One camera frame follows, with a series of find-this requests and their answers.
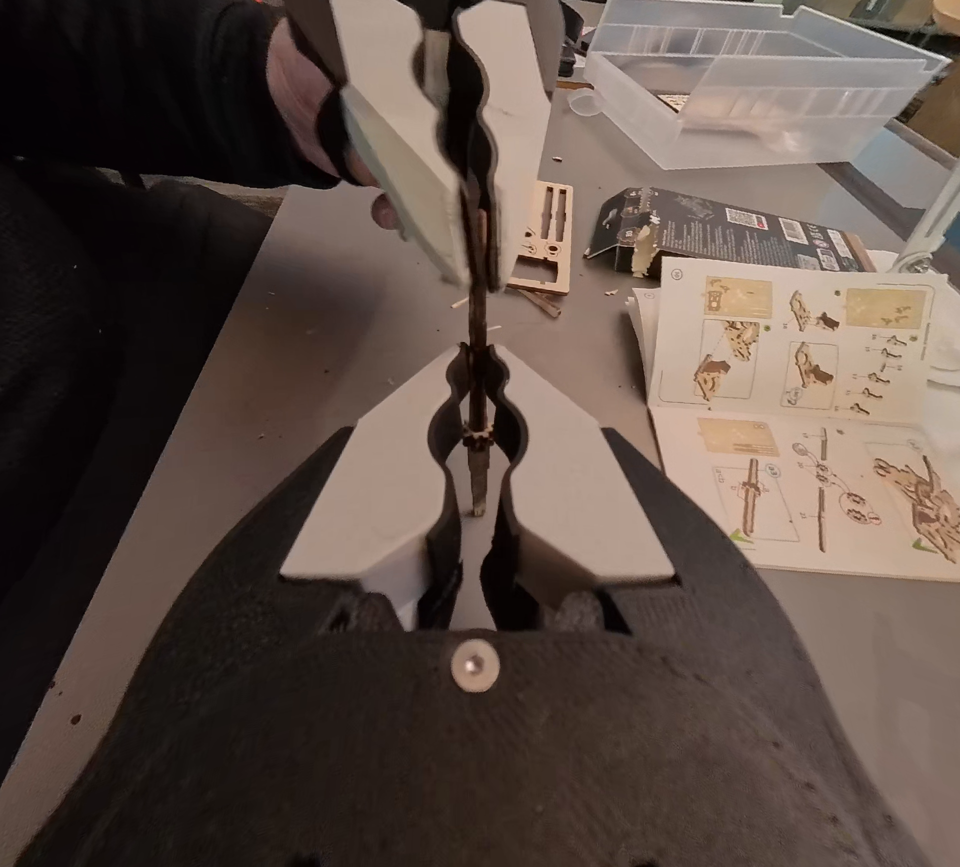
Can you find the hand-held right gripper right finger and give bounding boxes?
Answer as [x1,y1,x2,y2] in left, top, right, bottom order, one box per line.
[478,343,676,632]

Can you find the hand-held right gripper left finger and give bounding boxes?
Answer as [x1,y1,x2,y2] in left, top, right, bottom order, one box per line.
[279,343,470,632]

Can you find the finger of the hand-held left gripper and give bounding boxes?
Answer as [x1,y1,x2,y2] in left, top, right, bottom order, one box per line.
[326,0,481,287]
[453,0,554,292]

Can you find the wooden model rod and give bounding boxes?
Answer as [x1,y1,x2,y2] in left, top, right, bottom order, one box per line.
[461,192,498,517]

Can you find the person's left forearm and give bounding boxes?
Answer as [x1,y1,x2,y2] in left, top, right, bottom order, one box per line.
[0,0,331,189]

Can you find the black cardboard model box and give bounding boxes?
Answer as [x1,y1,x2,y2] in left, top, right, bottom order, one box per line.
[583,186,880,277]

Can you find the person's left hand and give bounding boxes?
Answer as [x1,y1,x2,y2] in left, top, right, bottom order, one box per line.
[266,18,404,232]

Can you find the wooden part sheet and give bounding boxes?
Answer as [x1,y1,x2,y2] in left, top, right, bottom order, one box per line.
[656,90,721,118]
[504,180,575,298]

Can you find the clear plastic bin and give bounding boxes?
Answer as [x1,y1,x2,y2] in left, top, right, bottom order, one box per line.
[583,0,952,171]

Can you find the white instruction booklet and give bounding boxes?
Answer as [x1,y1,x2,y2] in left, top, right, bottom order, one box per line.
[626,253,960,583]

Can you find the white metal stand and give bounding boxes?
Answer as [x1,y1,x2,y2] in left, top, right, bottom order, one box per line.
[896,162,960,276]

